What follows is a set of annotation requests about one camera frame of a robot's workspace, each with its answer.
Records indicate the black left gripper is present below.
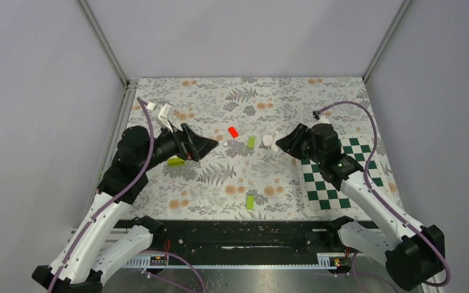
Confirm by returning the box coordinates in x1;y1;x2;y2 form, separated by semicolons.
141;119;219;171

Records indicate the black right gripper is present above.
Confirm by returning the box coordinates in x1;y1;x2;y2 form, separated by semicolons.
275;123;324;165

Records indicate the white oval earbud charging case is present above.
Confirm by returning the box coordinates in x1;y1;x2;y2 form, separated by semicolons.
270;135;280;152

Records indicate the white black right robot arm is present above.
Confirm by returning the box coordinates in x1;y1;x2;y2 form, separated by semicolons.
275;123;448;291

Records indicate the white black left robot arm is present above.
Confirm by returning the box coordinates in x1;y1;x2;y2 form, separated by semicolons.
32;123;219;292

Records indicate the red toy brick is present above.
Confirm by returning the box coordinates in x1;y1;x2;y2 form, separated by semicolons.
228;127;239;138

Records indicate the green toy brick upper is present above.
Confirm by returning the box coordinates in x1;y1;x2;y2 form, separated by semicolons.
247;136;256;149

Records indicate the green toy brick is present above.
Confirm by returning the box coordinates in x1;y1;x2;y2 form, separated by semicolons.
246;195;255;211
247;136;256;149

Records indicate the floral patterned table mat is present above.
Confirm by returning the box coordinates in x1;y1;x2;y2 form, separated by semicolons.
113;76;407;222

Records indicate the green white checkerboard mat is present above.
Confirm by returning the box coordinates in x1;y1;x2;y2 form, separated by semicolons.
296;134;399;220

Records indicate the green toy brick lower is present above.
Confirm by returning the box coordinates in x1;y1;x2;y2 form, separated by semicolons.
246;195;255;211

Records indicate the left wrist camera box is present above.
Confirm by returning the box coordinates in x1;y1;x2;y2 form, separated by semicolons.
147;102;176;132

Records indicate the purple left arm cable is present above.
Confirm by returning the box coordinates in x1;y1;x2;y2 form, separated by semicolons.
46;96;207;293

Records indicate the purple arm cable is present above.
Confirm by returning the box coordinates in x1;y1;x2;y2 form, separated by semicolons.
46;96;207;293
315;100;452;293

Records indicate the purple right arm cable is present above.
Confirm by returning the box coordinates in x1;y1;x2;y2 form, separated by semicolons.
315;100;452;293

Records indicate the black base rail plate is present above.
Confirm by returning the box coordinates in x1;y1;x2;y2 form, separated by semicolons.
126;219;367;267

